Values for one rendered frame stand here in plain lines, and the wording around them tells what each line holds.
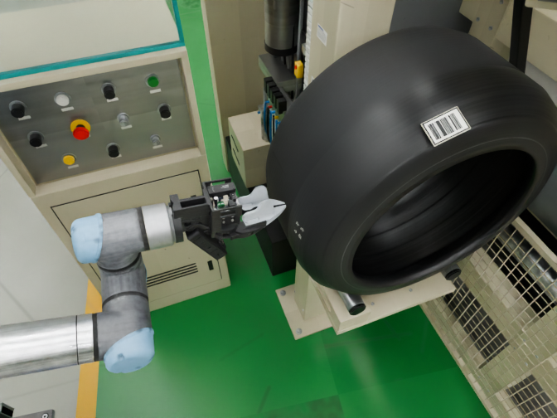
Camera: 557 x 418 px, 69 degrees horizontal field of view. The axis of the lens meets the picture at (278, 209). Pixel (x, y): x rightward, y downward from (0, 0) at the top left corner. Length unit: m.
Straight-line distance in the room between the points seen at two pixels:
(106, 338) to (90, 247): 0.14
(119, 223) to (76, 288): 1.63
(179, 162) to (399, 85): 0.86
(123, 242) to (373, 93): 0.47
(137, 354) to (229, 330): 1.33
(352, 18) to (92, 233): 0.63
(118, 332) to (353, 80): 0.56
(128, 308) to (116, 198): 0.77
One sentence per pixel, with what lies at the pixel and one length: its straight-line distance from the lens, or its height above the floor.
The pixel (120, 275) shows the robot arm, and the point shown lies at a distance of 0.75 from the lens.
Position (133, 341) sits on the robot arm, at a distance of 0.69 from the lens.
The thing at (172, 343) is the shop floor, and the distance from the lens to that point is 2.01.
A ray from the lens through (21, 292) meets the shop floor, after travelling 2.43.
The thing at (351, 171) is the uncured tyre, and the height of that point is 1.37.
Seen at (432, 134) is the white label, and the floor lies 1.43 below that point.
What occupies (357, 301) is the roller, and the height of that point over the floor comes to 0.92.
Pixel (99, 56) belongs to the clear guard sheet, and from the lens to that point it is 1.17.
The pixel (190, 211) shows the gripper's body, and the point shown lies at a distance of 0.68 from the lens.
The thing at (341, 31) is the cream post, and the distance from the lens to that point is 0.91.
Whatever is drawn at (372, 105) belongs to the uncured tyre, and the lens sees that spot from 0.69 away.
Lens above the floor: 1.83
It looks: 51 degrees down
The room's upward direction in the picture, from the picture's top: straight up
